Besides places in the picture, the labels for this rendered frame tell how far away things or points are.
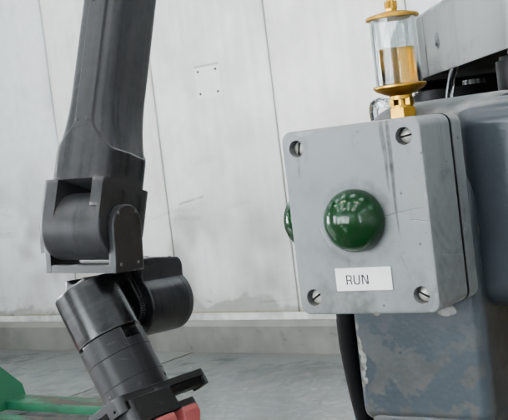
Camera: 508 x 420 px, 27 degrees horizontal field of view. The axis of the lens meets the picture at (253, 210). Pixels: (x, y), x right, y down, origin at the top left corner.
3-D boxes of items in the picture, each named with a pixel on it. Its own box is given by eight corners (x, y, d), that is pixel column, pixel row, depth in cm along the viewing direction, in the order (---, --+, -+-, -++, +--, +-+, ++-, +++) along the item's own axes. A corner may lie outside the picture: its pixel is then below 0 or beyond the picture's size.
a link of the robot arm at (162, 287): (36, 208, 90) (112, 205, 85) (124, 202, 99) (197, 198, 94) (45, 347, 90) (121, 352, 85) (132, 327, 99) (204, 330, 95)
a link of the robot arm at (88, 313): (37, 299, 89) (77, 265, 86) (93, 290, 94) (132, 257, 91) (72, 372, 87) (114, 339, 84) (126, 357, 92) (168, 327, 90)
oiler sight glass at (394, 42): (368, 87, 56) (360, 22, 56) (389, 87, 58) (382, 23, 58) (409, 81, 55) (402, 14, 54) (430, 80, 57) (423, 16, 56)
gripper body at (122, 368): (213, 386, 88) (174, 309, 90) (127, 417, 80) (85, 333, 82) (169, 417, 92) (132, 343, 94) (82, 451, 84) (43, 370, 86)
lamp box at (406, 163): (301, 315, 52) (279, 133, 51) (347, 298, 55) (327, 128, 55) (440, 313, 47) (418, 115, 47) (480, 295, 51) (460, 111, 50)
